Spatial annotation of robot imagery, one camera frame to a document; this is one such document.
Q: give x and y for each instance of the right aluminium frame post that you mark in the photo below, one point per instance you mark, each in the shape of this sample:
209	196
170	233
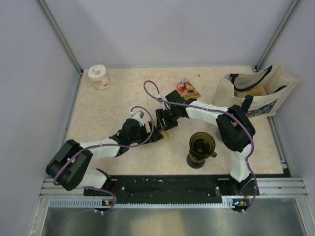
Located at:
294	4

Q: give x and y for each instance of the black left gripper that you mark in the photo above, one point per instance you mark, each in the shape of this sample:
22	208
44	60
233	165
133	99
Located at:
156	135

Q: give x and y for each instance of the cream canvas tote bag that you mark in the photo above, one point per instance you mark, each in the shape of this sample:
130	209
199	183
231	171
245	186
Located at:
261	93

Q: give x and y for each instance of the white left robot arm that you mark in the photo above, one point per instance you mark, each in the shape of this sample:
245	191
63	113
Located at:
70	166

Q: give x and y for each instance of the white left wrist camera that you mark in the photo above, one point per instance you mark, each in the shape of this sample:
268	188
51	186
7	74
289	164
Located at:
138	116

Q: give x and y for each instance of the brown paper coffee filter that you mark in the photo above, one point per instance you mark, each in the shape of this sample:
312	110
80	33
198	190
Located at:
162	132

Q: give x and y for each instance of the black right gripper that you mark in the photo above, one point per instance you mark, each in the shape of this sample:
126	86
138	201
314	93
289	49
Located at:
161	114

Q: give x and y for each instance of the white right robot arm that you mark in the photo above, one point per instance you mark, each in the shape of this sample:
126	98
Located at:
235	129

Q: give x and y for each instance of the aluminium frame post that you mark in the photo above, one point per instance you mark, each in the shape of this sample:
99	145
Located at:
294	4
59	34

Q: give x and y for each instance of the dark green coffee dripper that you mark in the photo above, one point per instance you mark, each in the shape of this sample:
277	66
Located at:
202	146

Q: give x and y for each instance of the left aluminium frame post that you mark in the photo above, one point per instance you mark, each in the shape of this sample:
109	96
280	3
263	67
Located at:
59	34

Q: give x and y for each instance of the wrapped toilet paper roll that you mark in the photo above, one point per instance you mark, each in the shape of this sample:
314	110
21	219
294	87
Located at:
97	74

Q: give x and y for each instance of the colourful snack packet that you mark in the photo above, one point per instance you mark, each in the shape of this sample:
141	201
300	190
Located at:
187	90

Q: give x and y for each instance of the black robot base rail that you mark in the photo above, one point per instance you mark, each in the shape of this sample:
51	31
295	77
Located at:
176	189

